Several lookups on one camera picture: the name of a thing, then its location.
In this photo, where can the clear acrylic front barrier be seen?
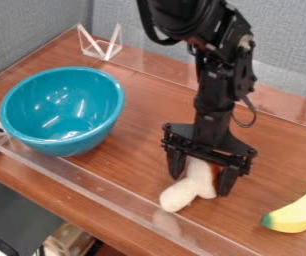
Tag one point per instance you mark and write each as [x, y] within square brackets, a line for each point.
[109, 186]

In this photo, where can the clear acrylic corner bracket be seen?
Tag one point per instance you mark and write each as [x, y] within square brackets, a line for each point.
[95, 47]

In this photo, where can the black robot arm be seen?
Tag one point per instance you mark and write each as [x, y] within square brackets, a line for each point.
[220, 41]

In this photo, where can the clear acrylic barrier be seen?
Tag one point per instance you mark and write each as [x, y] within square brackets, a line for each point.
[269, 100]
[109, 186]

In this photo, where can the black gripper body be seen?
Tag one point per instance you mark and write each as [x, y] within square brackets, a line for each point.
[206, 140]

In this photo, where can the wooden object below table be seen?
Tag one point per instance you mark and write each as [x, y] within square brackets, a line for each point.
[69, 241]

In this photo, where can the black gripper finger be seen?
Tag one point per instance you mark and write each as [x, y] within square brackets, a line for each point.
[176, 158]
[226, 177]

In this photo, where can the clear acrylic back barrier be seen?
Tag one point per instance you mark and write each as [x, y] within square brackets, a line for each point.
[269, 100]

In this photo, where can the yellow toy banana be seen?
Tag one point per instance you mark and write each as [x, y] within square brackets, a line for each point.
[287, 219]

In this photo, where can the blue ceramic bowl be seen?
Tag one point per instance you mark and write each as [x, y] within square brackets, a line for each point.
[61, 110]

